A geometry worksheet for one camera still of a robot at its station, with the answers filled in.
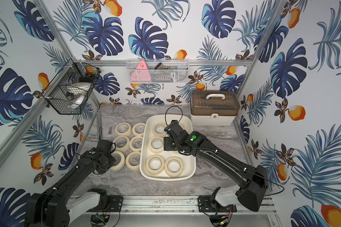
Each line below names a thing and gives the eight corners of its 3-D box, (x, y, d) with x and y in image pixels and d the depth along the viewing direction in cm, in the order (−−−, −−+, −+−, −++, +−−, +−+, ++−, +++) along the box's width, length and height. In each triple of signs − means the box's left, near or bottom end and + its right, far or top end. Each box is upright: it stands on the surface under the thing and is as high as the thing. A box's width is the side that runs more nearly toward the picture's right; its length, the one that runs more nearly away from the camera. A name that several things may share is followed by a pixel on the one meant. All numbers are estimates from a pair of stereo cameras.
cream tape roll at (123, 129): (115, 136, 103) (113, 133, 101) (118, 124, 110) (117, 122, 108) (130, 136, 103) (129, 133, 101) (132, 124, 110) (131, 122, 108)
